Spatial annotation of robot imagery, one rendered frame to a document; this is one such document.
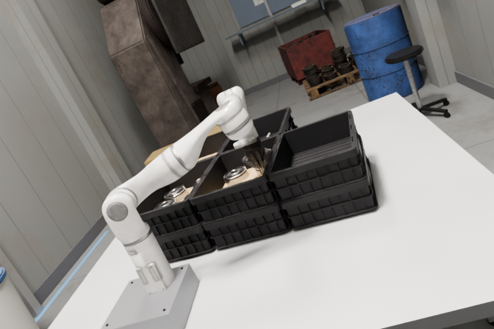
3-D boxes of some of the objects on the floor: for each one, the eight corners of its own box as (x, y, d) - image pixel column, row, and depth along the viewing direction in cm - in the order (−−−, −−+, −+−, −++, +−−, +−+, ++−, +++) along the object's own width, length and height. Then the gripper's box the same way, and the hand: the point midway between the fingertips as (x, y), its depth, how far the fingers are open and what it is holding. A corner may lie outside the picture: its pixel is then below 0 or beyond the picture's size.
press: (181, 142, 692) (104, -8, 619) (245, 116, 665) (173, -44, 592) (156, 174, 564) (56, -10, 490) (235, 143, 536) (142, -57, 463)
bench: (653, 501, 94) (609, 272, 75) (98, 573, 130) (-27, 429, 111) (429, 194, 244) (395, 92, 225) (201, 267, 280) (154, 183, 261)
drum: (432, 87, 417) (406, 1, 392) (374, 109, 431) (345, 27, 406) (414, 76, 475) (392, 1, 450) (364, 96, 489) (338, 24, 464)
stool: (442, 99, 376) (424, 37, 359) (463, 113, 329) (443, 42, 312) (387, 118, 388) (367, 59, 371) (400, 135, 342) (378, 68, 325)
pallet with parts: (398, 67, 546) (387, 32, 533) (308, 102, 576) (295, 70, 562) (384, 58, 632) (374, 28, 618) (305, 89, 661) (294, 62, 648)
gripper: (266, 128, 152) (282, 165, 157) (234, 139, 157) (251, 175, 161) (263, 135, 145) (280, 173, 150) (230, 146, 150) (248, 183, 154)
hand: (263, 170), depth 155 cm, fingers closed
